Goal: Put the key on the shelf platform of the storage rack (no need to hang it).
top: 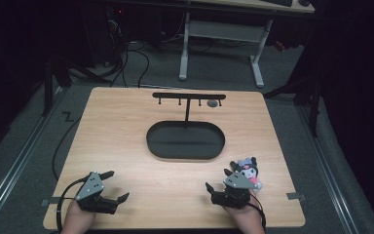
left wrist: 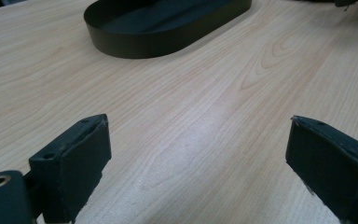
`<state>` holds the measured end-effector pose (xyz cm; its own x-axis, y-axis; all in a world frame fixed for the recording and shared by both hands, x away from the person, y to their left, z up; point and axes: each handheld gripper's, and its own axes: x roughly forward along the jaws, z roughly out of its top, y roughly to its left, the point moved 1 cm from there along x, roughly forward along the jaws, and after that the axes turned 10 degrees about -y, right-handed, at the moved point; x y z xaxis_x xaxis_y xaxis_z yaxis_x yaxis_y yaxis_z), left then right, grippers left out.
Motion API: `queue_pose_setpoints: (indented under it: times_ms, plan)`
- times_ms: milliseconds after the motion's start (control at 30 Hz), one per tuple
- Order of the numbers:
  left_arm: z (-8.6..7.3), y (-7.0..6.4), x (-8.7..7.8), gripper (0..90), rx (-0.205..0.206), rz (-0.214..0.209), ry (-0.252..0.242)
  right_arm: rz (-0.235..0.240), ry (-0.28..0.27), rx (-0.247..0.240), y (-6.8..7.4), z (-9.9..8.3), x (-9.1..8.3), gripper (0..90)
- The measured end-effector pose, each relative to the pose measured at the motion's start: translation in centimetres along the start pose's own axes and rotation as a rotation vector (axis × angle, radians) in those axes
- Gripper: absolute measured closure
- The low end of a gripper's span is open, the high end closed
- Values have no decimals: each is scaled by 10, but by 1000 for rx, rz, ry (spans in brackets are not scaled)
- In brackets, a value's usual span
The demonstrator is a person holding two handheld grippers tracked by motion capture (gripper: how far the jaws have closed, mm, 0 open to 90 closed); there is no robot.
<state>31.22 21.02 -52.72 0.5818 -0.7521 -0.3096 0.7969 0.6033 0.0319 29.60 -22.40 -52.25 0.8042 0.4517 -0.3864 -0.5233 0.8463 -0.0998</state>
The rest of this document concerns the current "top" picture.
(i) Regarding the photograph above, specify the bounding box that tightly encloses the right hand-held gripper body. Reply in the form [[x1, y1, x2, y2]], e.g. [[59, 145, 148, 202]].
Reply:
[[208, 171, 263, 210]]

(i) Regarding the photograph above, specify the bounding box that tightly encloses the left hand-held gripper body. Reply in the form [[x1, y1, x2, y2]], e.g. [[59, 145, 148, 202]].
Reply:
[[74, 171, 120, 215]]

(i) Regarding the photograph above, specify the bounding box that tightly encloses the black plush doll keychain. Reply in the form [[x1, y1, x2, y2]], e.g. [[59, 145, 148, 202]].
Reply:
[[229, 156, 264, 191]]

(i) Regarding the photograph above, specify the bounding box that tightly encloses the black hook rack with tray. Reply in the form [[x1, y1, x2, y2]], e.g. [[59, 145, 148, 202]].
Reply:
[[145, 92, 227, 161]]

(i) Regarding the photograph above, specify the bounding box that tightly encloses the person's right hand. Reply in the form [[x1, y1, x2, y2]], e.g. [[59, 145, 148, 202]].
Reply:
[[223, 197, 266, 234]]

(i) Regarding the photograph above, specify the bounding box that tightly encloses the person's left hand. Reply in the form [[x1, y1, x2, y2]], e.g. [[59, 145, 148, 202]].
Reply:
[[60, 199, 97, 234]]

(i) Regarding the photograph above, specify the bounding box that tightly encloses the grey tape strip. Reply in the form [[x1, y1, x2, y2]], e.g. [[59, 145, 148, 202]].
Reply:
[[286, 192, 307, 201], [40, 196, 61, 208]]

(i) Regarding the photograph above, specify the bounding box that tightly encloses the black metal stand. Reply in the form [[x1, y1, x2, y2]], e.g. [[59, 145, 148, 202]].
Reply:
[[262, 72, 323, 138], [41, 54, 112, 117]]

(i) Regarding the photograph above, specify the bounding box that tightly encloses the black computer tower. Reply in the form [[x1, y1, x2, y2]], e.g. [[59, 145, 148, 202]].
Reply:
[[81, 3, 129, 66]]

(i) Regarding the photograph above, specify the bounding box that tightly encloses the white-legged desk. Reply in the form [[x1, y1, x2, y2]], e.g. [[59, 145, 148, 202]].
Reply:
[[177, 0, 317, 89]]

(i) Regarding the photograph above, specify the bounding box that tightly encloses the black keyboard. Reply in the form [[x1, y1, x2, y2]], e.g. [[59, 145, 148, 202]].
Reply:
[[260, 0, 294, 8]]

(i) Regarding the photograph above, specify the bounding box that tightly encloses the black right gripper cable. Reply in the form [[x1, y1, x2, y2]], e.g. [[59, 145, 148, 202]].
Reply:
[[248, 192, 268, 234]]

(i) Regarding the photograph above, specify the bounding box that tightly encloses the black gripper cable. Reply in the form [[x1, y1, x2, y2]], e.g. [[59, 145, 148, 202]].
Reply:
[[55, 176, 91, 234], [248, 192, 268, 234]]

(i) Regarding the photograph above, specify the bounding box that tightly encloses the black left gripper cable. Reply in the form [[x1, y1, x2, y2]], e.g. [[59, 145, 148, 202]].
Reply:
[[55, 176, 91, 234]]

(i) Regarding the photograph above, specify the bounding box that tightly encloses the black floor cable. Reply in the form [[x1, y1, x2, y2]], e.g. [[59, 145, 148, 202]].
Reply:
[[51, 111, 83, 181]]

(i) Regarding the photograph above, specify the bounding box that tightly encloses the metal floor rail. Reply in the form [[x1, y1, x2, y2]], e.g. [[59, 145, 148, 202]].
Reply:
[[0, 86, 64, 234], [295, 102, 360, 234]]

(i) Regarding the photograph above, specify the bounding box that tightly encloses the bundle of black cables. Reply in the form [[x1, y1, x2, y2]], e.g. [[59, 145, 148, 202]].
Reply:
[[103, 19, 151, 90]]

